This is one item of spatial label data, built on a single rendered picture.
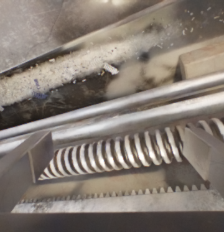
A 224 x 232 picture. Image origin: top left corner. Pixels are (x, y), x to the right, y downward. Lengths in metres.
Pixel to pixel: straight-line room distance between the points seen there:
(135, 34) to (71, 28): 0.51
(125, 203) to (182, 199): 0.07
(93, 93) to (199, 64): 0.30
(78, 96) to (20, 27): 0.57
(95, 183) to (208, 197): 0.17
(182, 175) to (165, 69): 0.31
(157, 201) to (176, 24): 0.38
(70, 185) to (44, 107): 0.37
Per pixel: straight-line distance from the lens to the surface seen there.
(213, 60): 0.44
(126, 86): 0.51
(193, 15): 0.47
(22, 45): 1.06
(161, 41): 0.47
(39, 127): 0.38
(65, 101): 0.59
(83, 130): 0.27
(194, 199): 0.23
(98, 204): 0.26
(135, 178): 0.28
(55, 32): 0.95
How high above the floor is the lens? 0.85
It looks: 51 degrees down
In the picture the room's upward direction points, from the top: 169 degrees counter-clockwise
